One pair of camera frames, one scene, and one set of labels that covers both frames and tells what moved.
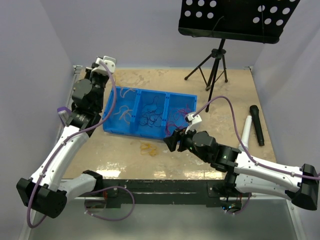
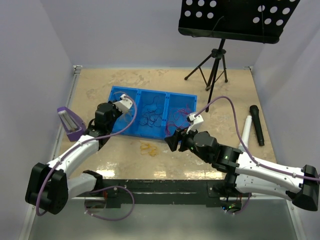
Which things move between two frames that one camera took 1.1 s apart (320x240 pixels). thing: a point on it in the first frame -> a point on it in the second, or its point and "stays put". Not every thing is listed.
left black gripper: x=91 y=73 -> x=119 y=112
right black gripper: x=178 y=135 stays put
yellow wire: x=148 y=149 stays put
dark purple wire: x=151 y=115 stays put
